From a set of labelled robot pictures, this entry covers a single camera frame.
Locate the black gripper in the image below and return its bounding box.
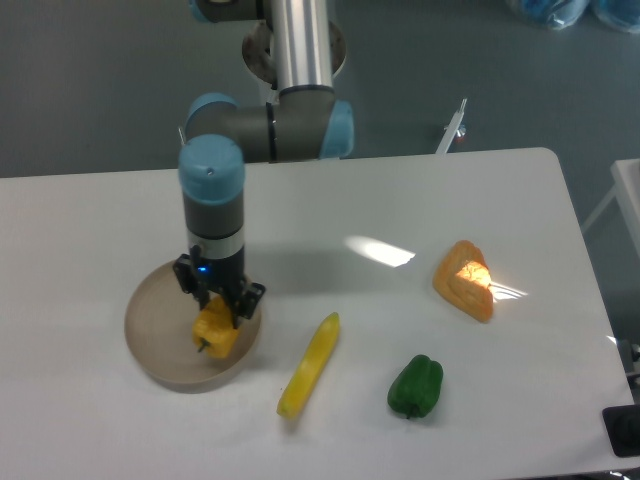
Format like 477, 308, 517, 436
172, 246, 266, 329

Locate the yellow bell pepper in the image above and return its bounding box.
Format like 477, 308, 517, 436
192, 296, 239, 359

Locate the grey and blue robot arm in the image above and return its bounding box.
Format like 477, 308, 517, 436
174, 1, 355, 327

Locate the beige round plate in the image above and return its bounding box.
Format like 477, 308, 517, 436
124, 262, 262, 394

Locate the green bell pepper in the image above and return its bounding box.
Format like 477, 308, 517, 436
387, 354, 444, 419

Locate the orange pumpkin slice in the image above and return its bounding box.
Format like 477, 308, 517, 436
432, 240, 494, 323

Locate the black device at table edge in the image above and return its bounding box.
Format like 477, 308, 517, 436
602, 404, 639, 458

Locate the white side table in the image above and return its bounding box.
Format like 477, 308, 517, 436
581, 159, 639, 240

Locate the blue plastic bag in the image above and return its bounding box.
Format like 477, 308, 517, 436
591, 0, 639, 34
504, 0, 589, 31

